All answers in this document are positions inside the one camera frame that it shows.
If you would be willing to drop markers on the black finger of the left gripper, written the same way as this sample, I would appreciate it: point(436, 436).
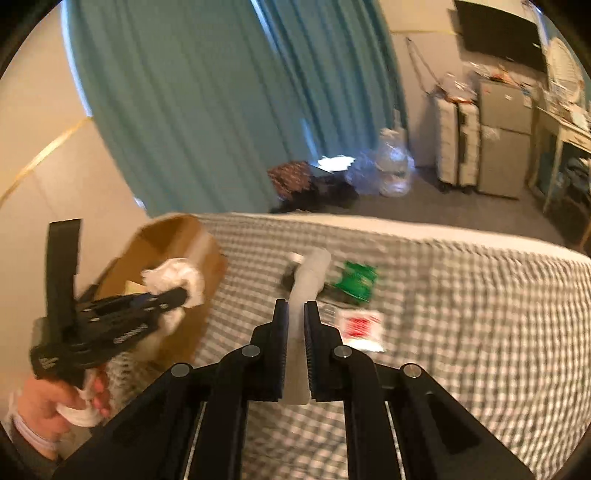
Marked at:
point(161, 302)

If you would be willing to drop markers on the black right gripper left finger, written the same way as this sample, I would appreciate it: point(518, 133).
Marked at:
point(190, 422)

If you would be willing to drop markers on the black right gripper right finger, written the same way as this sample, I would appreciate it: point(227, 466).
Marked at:
point(400, 422)

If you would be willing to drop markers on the green granule sachet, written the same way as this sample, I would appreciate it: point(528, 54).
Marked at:
point(357, 281)

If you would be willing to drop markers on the person left hand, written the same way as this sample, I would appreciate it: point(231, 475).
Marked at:
point(37, 419)

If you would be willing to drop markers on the grey white sock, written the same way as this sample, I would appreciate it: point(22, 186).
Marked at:
point(181, 275)

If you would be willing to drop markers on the brown cardboard box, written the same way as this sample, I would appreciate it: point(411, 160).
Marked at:
point(171, 251)

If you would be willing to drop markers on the checkered bed sheet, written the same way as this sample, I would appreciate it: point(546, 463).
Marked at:
point(501, 322)

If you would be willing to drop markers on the red white sachet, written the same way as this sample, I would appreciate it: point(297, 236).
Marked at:
point(361, 329)

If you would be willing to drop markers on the dark floral bag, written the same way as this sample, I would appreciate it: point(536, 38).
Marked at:
point(290, 178)

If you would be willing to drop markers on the teal curtain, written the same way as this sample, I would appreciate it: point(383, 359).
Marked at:
point(197, 100)

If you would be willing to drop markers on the large clear water jug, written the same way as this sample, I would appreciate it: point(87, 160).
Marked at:
point(394, 163)

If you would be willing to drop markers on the white suitcase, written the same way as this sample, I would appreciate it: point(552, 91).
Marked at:
point(458, 144)

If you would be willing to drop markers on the grey mini fridge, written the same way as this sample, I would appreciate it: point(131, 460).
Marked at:
point(506, 114)

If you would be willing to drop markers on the white dressing table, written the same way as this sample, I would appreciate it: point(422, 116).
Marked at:
point(560, 118)

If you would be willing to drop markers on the black wall television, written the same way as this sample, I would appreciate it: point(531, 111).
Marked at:
point(501, 34)

